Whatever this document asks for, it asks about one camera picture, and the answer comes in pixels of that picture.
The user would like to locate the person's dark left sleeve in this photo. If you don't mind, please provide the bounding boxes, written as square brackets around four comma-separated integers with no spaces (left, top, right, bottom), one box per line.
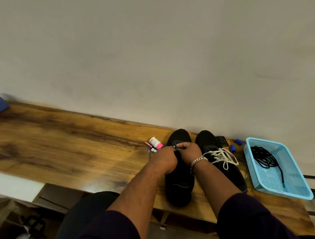
[80,210,141,239]

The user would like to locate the black shoe without laces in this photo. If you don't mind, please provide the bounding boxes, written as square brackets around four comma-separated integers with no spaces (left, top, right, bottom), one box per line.
[164,129,195,208]

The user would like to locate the person's dark right sleeve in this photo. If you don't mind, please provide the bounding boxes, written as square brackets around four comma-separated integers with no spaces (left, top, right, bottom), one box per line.
[216,193,315,239]

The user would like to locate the white bottle with pink cap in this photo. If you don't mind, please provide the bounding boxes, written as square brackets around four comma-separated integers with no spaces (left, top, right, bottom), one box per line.
[149,137,164,150]

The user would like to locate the black shoe with white laces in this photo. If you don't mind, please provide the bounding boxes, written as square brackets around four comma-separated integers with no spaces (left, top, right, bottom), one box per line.
[195,130,248,194]

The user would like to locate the black shoelace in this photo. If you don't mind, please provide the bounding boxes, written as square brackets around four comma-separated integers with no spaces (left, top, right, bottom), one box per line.
[250,146,286,188]

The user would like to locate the person's left hand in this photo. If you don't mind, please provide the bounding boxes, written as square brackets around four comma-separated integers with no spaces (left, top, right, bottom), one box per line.
[150,145,178,175]

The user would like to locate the wooden table drawer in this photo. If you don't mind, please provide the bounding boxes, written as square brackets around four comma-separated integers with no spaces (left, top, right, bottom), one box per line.
[33,183,85,214]

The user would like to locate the person's dark sleeve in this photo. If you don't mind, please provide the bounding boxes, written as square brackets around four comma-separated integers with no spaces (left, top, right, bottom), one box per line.
[80,210,141,239]
[216,193,315,239]

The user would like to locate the person's right hand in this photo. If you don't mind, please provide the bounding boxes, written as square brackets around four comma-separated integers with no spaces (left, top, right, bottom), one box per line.
[176,142,204,167]

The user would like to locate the silver chain bracelet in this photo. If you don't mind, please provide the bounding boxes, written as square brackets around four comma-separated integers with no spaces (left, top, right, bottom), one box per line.
[190,156,209,176]

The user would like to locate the small black case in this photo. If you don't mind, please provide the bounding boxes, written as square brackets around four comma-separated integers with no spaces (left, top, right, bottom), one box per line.
[215,136,229,147]

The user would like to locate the blue cloth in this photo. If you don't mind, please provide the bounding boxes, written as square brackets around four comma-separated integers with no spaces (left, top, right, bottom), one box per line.
[0,97,10,113]

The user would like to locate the person's dark trousers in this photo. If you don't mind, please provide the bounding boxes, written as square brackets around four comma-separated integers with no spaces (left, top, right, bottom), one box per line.
[56,191,121,239]

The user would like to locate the person's right forearm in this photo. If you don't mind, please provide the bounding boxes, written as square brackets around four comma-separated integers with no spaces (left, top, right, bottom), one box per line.
[191,159,243,219]

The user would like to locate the light blue plastic basket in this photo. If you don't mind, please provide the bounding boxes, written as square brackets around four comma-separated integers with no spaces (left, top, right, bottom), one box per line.
[244,137,314,200]

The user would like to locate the person's left forearm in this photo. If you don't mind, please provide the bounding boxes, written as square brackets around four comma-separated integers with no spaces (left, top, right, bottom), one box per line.
[106,161,170,239]

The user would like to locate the white shoelace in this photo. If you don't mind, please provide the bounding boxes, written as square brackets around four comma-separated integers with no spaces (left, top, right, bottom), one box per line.
[203,148,239,171]

